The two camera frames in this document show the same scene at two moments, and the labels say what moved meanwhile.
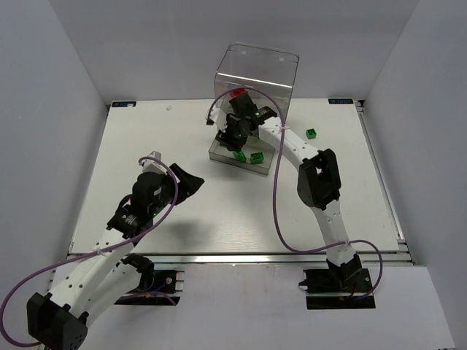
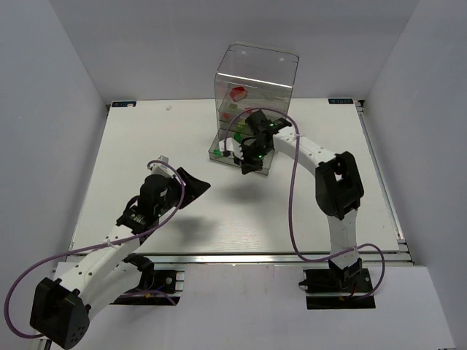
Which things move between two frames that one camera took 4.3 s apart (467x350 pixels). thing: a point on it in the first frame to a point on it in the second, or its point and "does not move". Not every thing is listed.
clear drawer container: x=253 y=91 does not move
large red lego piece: x=236 y=92 does not move
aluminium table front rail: x=244 y=258 does not move
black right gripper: x=229 y=138 to x=249 y=157
